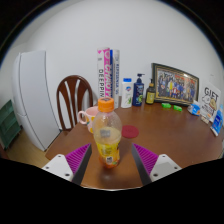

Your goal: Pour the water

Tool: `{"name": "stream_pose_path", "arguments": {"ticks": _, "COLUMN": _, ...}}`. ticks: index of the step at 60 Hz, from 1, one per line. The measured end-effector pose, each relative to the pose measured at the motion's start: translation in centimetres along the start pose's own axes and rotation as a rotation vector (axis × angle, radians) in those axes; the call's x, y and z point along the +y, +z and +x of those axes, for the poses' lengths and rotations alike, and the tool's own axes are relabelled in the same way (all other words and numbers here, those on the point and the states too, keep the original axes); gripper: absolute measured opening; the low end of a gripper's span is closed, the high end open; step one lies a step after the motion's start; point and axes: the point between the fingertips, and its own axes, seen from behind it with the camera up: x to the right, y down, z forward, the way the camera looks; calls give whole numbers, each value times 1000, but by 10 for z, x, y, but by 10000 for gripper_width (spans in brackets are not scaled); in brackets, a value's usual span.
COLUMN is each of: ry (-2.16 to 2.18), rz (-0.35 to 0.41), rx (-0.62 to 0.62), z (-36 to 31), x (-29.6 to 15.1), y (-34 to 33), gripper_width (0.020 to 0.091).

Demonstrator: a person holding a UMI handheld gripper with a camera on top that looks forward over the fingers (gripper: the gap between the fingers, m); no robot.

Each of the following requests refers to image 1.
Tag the dark blue pump bottle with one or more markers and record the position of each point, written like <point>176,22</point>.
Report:
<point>138,93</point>

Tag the blue detergent bottle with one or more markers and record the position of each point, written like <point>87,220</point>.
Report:
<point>217,121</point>

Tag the blue and white tall tube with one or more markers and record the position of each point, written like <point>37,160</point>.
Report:
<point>116,76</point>

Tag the green storage crate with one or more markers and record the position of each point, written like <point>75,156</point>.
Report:
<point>8,123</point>

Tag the framed group photo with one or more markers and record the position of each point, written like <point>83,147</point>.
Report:
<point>175,85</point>

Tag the white refrigerator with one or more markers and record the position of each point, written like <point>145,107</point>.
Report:
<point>35,96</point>

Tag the orange juice bottle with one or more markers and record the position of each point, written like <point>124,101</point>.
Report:
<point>107,133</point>

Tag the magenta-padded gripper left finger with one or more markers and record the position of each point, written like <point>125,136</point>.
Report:
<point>59,165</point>

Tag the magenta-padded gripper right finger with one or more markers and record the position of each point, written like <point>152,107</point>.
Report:
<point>163,165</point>

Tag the pink and white tall tube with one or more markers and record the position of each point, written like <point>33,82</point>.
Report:
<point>104,71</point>

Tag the small beige packet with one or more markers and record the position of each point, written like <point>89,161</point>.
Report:
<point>205,119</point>

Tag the dark brown wooden chair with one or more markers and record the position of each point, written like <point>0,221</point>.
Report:
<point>61,100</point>

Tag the blue tissue pack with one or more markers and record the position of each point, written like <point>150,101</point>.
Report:
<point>194,108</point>

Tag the pink mug with yellow print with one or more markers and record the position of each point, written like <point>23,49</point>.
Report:
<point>87,117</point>

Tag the small amber pump bottle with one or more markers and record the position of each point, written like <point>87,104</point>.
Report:
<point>150,96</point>

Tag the white bottle with blue cap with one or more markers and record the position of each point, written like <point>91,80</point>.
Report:
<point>126,95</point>

